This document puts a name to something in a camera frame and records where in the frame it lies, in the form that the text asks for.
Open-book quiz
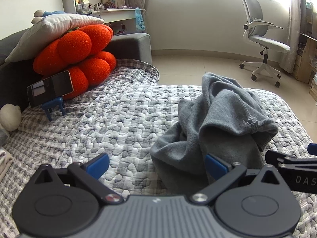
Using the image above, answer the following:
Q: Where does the grey knit sweater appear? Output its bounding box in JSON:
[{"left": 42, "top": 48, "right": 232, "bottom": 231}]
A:
[{"left": 150, "top": 73, "right": 278, "bottom": 195}]

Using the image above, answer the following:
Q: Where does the dark grey sofa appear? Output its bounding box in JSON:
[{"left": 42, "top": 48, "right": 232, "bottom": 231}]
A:
[{"left": 0, "top": 29, "right": 152, "bottom": 111}]

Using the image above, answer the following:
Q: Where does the teal hanging bag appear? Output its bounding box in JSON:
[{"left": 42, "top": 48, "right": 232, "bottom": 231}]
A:
[{"left": 135, "top": 8, "right": 146, "bottom": 32}]

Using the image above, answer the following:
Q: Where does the wooden shelf unit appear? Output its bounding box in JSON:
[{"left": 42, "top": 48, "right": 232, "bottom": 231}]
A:
[{"left": 292, "top": 2, "right": 316, "bottom": 101}]

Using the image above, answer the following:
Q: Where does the grey patterned quilt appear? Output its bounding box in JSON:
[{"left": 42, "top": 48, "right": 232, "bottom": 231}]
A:
[{"left": 1, "top": 59, "right": 316, "bottom": 237}]

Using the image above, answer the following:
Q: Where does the grey office chair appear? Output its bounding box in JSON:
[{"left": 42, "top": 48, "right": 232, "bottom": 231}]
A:
[{"left": 239, "top": 0, "right": 291, "bottom": 88}]

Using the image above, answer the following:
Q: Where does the white plush toy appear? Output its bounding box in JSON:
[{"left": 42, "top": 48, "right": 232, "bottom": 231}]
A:
[{"left": 0, "top": 104, "right": 21, "bottom": 132}]

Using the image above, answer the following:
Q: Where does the smartphone on stand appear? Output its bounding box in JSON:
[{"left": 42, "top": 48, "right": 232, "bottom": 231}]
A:
[{"left": 27, "top": 71, "right": 74, "bottom": 108}]

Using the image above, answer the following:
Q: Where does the orange pumpkin plush cushion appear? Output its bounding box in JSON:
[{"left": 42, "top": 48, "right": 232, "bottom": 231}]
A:
[{"left": 33, "top": 24, "right": 116, "bottom": 100}]

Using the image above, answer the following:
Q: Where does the white desk with shelves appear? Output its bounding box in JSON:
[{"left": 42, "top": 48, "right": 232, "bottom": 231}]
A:
[{"left": 62, "top": 0, "right": 146, "bottom": 36}]

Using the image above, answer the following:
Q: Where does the blue plush toy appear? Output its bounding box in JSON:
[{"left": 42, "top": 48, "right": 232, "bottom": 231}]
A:
[{"left": 31, "top": 10, "right": 64, "bottom": 25}]

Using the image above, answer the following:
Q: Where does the white pillow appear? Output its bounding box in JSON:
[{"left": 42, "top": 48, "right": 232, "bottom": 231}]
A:
[{"left": 4, "top": 13, "right": 104, "bottom": 63}]

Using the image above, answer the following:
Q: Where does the grey curtain right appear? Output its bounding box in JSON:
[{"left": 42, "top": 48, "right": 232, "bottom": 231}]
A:
[{"left": 279, "top": 0, "right": 306, "bottom": 74}]

